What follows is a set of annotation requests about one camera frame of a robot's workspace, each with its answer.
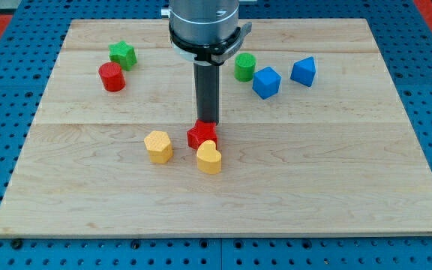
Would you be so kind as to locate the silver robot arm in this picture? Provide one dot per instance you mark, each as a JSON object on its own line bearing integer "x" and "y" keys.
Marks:
{"x": 205, "y": 32}

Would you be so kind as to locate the wooden board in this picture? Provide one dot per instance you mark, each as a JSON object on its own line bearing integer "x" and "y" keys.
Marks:
{"x": 337, "y": 159}

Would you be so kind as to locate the red star block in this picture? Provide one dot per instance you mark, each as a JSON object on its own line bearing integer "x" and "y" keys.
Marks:
{"x": 201, "y": 132}

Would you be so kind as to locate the yellow heart block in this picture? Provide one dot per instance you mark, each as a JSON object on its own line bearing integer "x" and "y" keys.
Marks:
{"x": 208, "y": 158}

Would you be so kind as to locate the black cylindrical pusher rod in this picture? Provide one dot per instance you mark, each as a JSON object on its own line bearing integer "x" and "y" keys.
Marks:
{"x": 207, "y": 92}

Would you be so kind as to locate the yellow hexagon block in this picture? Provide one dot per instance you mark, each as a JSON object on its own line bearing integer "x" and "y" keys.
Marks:
{"x": 158, "y": 146}

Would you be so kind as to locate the blue cube block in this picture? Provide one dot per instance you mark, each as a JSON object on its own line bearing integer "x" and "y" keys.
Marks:
{"x": 266, "y": 82}

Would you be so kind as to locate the green cylinder block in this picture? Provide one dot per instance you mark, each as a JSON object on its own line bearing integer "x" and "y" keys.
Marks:
{"x": 245, "y": 64}

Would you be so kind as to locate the blue triangular block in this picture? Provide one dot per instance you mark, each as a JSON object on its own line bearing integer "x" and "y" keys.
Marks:
{"x": 304, "y": 71}

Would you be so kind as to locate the red cylinder block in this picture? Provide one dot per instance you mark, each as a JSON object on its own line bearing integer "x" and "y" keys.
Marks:
{"x": 112, "y": 76}

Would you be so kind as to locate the green star block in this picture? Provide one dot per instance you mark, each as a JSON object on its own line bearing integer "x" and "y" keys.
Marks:
{"x": 123, "y": 54}

